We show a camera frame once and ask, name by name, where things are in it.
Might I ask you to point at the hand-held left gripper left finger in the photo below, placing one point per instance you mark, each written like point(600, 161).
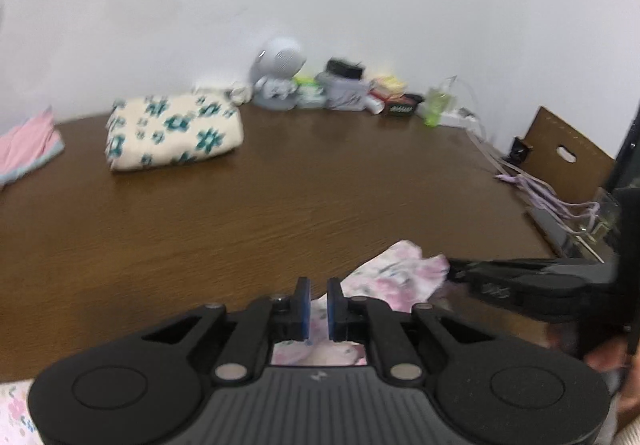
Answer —
point(302, 307)

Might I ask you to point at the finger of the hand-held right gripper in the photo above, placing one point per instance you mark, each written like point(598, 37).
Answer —
point(495, 270)

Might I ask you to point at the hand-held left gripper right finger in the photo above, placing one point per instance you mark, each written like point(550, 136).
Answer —
point(334, 310)

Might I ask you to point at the pink floral dress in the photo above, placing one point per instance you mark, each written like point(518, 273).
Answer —
point(400, 270)

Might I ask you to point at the person's right forearm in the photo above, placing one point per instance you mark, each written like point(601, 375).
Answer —
point(631, 430)

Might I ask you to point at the person's right hand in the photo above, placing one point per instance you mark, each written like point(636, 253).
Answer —
point(607, 356)

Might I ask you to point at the clear glass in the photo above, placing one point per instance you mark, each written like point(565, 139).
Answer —
point(602, 217)

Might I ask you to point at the black phone holder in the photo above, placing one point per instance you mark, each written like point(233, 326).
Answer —
point(519, 151)

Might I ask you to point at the dark monitor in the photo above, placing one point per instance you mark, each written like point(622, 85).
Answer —
point(631, 160)

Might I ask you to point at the white power strip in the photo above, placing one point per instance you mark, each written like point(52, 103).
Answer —
point(457, 119)

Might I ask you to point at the green liquid bottle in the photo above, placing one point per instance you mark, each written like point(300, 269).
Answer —
point(436, 105)

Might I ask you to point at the red and black small boxes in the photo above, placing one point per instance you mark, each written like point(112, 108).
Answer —
point(404, 106)

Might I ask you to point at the green white small boxes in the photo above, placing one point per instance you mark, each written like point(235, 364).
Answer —
point(310, 92)

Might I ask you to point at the grey tin box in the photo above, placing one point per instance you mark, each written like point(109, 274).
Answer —
point(345, 92)

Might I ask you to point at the folded cream floral cloth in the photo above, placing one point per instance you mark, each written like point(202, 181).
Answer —
point(175, 130)

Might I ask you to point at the white robot speaker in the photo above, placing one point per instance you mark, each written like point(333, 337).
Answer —
point(280, 67)

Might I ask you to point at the black charger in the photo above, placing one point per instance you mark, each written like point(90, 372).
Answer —
point(345, 69)

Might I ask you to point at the pink purple shorts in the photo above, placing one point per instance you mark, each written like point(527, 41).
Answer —
point(30, 145)

